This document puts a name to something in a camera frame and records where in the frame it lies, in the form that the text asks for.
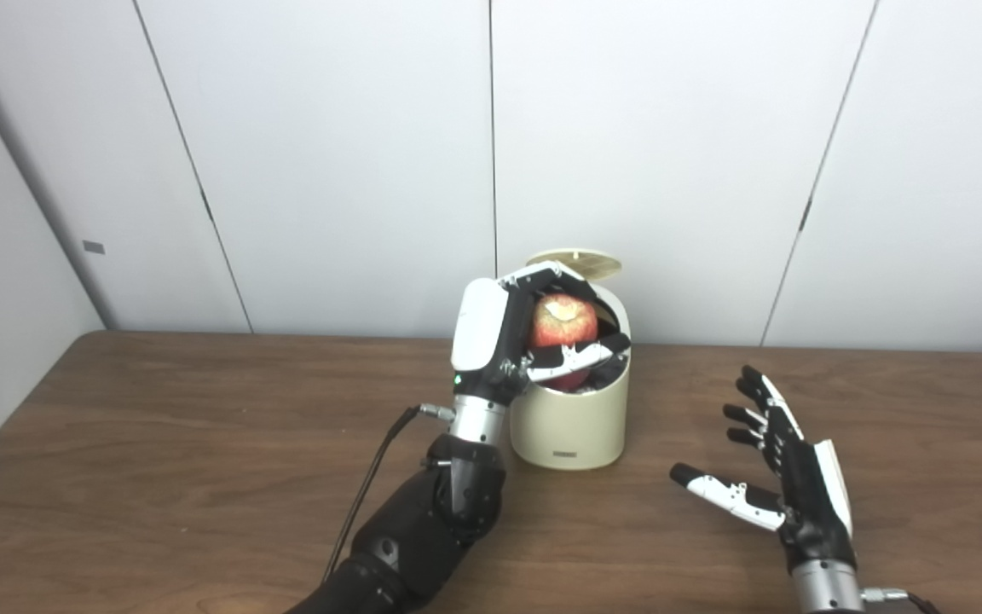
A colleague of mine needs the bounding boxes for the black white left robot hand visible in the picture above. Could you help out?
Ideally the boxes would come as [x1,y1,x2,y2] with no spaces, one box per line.
[450,262,633,408]

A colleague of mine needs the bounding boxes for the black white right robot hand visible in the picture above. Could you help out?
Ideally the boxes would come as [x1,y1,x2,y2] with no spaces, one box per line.
[669,365,857,574]

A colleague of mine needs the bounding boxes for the red apple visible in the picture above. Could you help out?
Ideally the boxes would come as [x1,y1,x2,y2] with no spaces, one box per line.
[528,293,600,393]

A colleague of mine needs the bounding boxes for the cream round bin lid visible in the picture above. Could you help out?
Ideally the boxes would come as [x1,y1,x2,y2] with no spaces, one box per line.
[525,248,623,281]

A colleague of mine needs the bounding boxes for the cream-colored bin body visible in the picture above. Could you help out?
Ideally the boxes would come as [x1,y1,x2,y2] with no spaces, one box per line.
[508,281,632,471]

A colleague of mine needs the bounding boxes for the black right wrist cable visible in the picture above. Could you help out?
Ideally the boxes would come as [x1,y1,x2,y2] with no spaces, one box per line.
[860,587,942,614]

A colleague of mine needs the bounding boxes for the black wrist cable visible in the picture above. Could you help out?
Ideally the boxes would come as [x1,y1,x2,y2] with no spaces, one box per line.
[321,403,458,585]
[860,587,942,614]

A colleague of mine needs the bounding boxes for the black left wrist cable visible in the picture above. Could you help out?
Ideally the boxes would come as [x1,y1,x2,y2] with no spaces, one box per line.
[321,403,458,585]

